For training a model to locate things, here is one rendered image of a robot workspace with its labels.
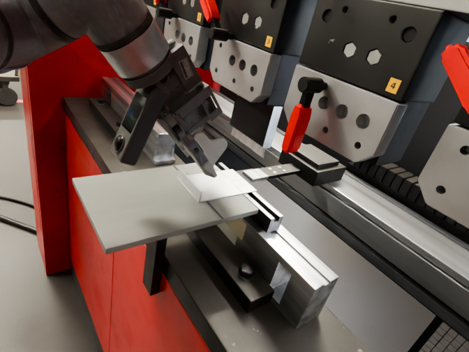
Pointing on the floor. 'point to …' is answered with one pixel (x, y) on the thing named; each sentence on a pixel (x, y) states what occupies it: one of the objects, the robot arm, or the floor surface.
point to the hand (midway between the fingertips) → (199, 165)
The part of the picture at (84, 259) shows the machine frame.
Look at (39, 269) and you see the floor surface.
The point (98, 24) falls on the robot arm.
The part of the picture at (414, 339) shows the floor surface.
